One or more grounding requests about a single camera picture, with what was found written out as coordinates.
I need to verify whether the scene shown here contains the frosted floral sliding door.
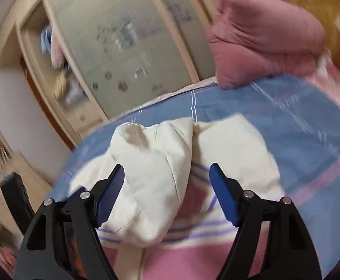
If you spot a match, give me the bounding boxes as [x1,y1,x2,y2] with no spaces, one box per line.
[43,0,201,120]
[152,0,217,32]

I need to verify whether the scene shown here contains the wooden headboard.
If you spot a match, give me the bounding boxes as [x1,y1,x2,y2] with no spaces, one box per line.
[292,0,340,73]

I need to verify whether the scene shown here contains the white and pink hooded jacket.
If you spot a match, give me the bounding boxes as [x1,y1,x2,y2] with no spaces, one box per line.
[68,114,287,280]

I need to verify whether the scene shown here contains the blue hanging clothes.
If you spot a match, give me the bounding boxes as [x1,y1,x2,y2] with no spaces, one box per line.
[39,26,54,56]

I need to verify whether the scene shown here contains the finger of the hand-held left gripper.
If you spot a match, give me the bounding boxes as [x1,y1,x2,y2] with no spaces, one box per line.
[68,186,88,201]

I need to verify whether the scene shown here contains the beige wardrobe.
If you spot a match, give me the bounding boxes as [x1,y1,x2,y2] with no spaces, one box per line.
[0,0,220,152]

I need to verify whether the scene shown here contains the yellow cloth bag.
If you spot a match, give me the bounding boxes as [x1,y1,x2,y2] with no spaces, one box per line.
[54,70,69,100]

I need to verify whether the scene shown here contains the pink patterned pillow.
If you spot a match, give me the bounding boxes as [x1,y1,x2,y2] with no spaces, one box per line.
[304,54,340,117]

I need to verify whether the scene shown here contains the blue plaid bed sheet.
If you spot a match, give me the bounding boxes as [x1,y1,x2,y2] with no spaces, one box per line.
[47,73,340,280]

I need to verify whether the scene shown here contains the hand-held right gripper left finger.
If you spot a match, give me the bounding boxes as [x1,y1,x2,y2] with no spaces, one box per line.
[13,164,126,280]

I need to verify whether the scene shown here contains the pink puffy hanging coat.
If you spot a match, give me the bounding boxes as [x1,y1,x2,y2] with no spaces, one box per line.
[50,32,69,70]

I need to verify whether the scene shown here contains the pink folded quilt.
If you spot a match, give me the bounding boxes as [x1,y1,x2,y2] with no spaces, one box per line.
[206,0,326,89]

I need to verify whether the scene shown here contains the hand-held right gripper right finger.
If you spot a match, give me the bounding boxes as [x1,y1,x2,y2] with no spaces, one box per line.
[209,163,323,280]

